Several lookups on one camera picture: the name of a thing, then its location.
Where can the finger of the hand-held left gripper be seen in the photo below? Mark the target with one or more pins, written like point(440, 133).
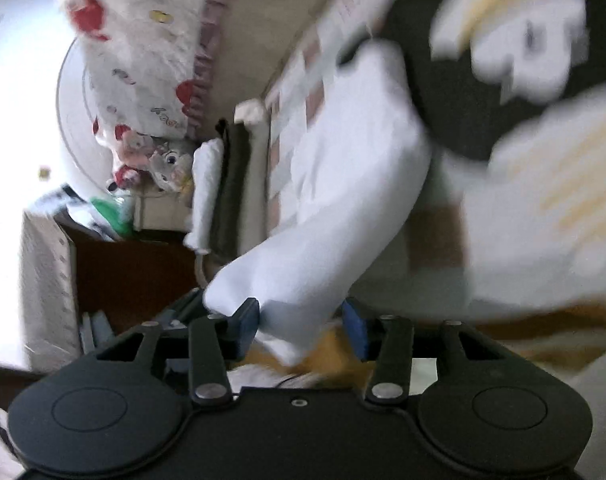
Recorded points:
point(183, 310)

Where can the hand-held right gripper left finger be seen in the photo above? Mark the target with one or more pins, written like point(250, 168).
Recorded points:
point(248, 325)

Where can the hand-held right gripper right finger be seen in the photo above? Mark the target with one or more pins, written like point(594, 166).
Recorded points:
point(355, 327)

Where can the white t-shirt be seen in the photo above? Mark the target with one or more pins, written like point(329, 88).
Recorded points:
point(353, 170)

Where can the stack of folded clothes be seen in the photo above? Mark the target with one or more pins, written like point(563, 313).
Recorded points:
point(250, 110)

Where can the dark wooden dresser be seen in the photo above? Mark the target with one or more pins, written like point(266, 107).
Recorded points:
point(128, 275)

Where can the white cardboard box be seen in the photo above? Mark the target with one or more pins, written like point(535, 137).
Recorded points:
point(48, 285)

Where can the white storage box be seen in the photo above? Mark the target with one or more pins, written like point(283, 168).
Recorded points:
point(158, 215)

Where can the green plastic bag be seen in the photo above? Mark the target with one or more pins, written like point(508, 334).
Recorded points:
point(113, 217)

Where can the folded white garment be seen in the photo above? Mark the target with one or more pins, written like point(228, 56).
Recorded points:
point(205, 195)

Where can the folded dark garment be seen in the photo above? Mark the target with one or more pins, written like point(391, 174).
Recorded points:
point(233, 185)

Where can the grey plush rabbit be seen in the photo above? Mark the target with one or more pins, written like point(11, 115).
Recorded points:
point(170, 162)

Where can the pink plush toy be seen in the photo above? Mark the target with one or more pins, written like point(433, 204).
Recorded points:
point(133, 150)

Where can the white round object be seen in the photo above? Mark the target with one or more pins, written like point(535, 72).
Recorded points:
point(75, 110)

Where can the checked rug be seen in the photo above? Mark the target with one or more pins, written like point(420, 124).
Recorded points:
point(448, 105)

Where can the printed quilt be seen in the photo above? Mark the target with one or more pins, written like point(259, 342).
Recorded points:
point(133, 35)

